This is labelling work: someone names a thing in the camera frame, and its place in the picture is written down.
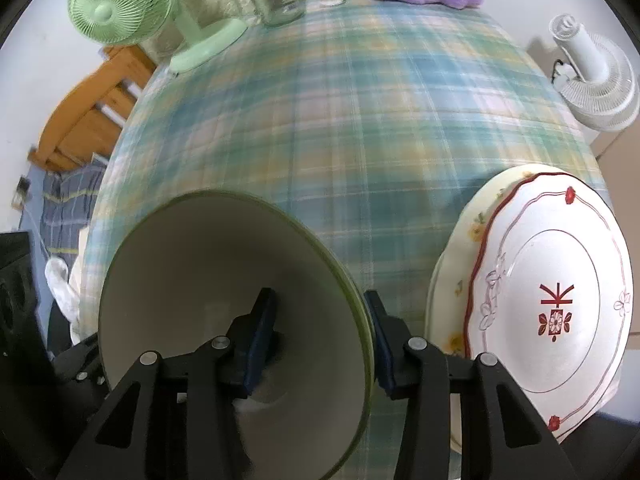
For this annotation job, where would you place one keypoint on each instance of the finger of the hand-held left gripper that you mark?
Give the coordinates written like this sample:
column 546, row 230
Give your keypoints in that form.
column 80, row 365

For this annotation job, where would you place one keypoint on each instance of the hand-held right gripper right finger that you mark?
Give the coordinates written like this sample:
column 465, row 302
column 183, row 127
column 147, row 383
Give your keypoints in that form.
column 382, row 355

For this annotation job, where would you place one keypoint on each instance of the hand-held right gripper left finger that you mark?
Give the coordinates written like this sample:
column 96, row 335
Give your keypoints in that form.
column 260, row 345

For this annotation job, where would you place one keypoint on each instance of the large yellow floral plate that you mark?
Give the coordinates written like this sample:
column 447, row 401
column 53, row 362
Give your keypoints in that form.
column 433, row 305

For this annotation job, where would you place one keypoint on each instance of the floral ceramic bowl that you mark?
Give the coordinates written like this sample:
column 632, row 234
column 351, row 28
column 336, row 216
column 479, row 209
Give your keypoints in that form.
column 200, row 270

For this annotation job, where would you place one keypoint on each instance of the white plate with red pattern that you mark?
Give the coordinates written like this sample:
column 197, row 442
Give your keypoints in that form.
column 550, row 260

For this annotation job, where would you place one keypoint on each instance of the white cloth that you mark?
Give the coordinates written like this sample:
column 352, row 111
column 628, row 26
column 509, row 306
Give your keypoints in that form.
column 60, row 280

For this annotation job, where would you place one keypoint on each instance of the blue plaid bedding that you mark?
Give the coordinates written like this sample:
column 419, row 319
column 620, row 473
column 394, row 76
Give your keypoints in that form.
column 65, row 195

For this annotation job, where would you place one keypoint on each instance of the wooden chair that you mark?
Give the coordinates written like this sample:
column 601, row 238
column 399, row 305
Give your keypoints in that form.
column 85, row 120

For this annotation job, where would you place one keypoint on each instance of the plaid tablecloth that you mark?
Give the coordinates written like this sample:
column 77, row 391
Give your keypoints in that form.
column 350, row 135

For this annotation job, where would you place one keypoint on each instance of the clear plastic cup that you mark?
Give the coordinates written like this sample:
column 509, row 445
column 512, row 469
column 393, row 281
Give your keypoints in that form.
column 162, row 42

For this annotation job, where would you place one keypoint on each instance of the beige door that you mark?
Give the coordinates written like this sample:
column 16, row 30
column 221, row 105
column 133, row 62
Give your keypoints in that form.
column 622, row 147

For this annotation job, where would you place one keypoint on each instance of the green desk fan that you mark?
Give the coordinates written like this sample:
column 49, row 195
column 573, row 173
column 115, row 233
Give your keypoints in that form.
column 115, row 5

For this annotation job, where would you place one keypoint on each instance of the white fan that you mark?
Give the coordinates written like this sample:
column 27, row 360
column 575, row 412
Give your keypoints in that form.
column 600, row 90

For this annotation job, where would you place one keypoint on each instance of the wall socket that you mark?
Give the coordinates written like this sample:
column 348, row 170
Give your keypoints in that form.
column 22, row 190

